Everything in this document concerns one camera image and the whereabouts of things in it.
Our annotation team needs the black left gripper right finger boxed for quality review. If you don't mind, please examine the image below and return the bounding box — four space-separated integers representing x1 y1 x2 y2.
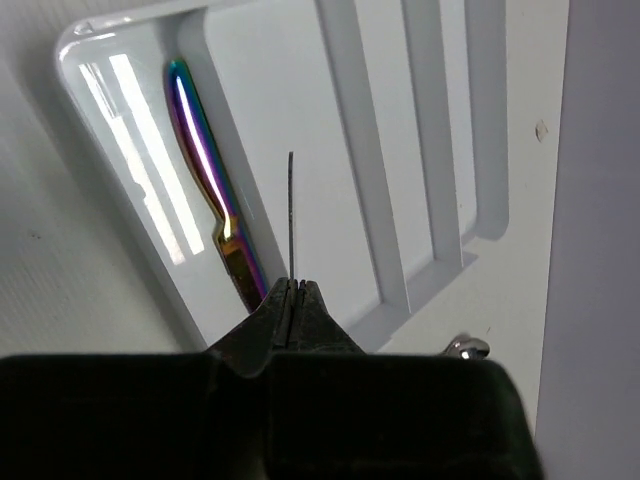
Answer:
284 280 364 354

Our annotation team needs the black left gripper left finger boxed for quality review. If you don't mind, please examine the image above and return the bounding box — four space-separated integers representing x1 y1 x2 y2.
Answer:
207 277 291 378

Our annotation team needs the knife with teal handle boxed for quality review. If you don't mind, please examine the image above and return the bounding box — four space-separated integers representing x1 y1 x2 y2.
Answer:
287 151 295 283

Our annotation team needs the iridescent rainbow knife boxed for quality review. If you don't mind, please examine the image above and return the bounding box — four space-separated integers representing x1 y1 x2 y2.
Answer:
165 59 268 312

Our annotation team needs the white divided cutlery tray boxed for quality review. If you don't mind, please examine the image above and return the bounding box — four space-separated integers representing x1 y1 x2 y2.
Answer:
55 1 509 351

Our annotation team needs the small white scrap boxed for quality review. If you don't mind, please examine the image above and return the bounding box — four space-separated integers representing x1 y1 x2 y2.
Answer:
535 120 549 142

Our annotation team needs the silver spoon patterned handle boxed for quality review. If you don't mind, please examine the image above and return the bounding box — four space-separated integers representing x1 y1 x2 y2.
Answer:
443 335 490 360

